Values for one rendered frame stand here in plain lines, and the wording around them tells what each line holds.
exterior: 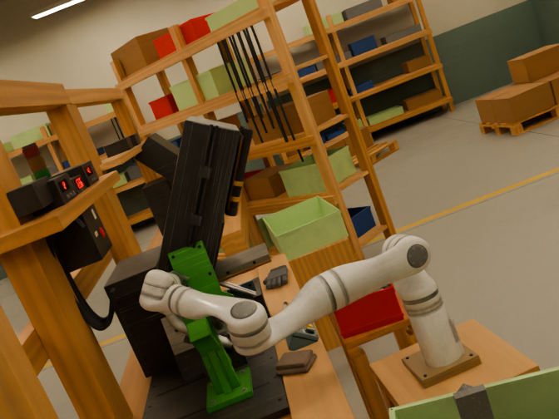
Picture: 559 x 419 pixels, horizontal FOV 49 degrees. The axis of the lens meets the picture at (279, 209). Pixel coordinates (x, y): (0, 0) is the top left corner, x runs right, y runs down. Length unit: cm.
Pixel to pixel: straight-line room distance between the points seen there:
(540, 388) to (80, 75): 1029
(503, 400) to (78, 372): 108
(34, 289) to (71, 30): 961
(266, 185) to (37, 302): 348
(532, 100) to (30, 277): 667
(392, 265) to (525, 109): 631
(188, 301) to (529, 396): 75
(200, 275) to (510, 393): 99
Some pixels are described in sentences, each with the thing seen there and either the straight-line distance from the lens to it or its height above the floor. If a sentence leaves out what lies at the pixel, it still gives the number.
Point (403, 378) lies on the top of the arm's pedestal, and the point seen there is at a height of 85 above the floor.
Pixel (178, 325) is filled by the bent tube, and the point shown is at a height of 107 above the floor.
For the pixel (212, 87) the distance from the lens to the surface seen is 502.
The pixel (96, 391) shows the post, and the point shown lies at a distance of 179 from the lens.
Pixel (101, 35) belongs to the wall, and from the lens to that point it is 1105.
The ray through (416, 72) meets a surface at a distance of 1056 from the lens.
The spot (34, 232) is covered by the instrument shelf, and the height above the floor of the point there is 152.
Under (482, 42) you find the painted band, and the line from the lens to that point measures 1157.
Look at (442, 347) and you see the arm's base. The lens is 155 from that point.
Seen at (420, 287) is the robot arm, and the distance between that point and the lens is 150.
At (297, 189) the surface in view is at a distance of 469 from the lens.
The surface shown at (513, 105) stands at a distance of 756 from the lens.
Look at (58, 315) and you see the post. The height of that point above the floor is 129.
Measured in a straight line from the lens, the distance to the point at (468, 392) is 93.
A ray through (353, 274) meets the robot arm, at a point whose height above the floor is 118.
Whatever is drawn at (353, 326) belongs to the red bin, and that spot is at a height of 83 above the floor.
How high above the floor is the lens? 167
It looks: 12 degrees down
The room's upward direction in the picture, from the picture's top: 21 degrees counter-clockwise
